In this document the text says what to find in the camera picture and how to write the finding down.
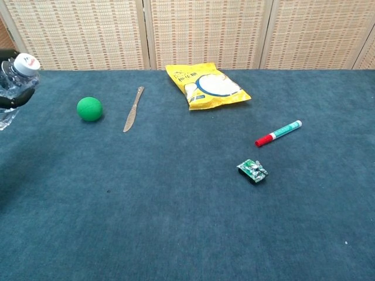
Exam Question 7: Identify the green ball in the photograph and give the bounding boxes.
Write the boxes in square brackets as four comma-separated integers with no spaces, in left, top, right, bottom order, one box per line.
[76,96,104,122]

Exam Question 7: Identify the small green circuit board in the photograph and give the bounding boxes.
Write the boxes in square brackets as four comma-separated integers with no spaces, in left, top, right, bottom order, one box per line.
[236,159,270,186]

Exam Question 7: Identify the green marker red cap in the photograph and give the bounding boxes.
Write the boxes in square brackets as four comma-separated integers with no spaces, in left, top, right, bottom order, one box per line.
[254,119,303,148]

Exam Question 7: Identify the beige woven screen panel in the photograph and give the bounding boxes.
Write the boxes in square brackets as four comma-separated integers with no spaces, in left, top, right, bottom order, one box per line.
[0,0,151,71]
[259,0,375,70]
[143,0,275,71]
[351,32,375,70]

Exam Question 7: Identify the transparent water bottle white cap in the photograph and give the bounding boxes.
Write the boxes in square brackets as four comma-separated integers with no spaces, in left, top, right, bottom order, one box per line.
[0,52,41,131]

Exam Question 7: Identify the metal table knife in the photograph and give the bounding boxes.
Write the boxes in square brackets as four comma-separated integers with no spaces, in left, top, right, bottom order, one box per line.
[122,85,145,133]

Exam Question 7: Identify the blue felt table cover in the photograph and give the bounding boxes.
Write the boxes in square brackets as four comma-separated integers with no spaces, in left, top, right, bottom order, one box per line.
[0,69,375,281]

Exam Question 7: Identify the yellow snack bag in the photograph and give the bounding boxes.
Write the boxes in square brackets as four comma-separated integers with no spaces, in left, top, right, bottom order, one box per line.
[165,62,253,111]

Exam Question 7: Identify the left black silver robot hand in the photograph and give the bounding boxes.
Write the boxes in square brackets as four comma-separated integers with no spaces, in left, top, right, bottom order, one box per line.
[0,49,36,109]

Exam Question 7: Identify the orange woven screen panel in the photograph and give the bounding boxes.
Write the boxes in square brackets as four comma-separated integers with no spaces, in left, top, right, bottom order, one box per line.
[0,17,15,50]

